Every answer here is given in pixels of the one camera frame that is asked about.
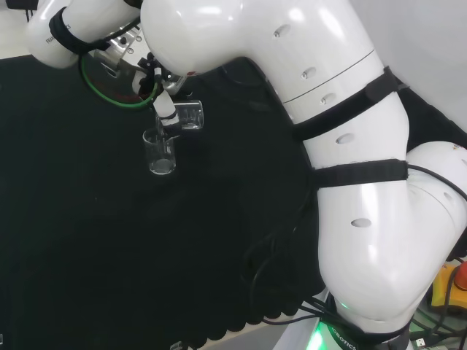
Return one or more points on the wide glass beaker with scale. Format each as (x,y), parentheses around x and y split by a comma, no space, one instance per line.
(191,114)

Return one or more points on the tall narrow glass beaker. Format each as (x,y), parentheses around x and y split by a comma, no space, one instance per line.
(160,160)

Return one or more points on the black bench cloth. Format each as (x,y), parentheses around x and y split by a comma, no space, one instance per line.
(109,237)

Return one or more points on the yellow stop button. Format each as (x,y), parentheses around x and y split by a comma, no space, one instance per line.
(450,288)

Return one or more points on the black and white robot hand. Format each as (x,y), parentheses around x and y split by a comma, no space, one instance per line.
(164,109)

